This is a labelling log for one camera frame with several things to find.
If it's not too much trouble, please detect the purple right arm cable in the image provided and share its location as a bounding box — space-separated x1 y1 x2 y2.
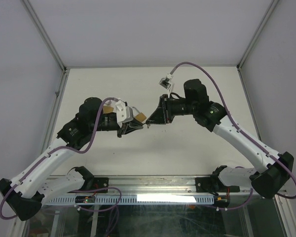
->
169 61 296 213

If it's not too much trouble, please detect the aluminium frame post left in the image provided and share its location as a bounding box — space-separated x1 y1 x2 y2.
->
22 0 70 75

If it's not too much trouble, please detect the long-shackle brass padlock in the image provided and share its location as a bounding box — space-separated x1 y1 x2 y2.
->
131 107 147 123

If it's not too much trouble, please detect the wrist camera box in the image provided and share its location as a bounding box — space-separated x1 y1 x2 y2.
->
114 99 134 127
159 73 174 97

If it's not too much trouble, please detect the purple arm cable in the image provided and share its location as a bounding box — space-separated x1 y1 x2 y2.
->
0 97 123 220
169 61 296 213

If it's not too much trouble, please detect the aluminium frame post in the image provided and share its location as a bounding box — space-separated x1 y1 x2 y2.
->
236 0 281 71
22 0 70 75

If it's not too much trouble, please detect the aluminium frame post right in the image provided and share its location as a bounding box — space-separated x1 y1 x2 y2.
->
236 0 281 71

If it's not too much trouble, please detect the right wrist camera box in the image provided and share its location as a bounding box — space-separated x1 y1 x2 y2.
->
159 73 174 97

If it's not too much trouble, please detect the large brass padlock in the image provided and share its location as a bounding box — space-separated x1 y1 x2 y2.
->
103 106 114 114

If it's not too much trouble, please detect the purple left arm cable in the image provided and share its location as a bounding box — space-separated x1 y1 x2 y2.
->
0 97 123 220

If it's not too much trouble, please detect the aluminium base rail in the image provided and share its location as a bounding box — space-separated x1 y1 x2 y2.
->
46 175 287 196

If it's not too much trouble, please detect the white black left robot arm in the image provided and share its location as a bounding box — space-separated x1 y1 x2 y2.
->
0 97 146 221

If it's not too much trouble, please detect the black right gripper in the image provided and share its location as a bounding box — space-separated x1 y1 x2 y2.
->
146 94 197 125

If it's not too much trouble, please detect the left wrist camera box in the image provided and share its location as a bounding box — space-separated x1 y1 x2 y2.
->
114 99 134 127

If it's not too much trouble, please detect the slotted cable duct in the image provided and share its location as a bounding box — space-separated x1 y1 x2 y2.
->
47 194 214 205

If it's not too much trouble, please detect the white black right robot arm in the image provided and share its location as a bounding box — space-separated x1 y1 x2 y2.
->
146 79 294 198

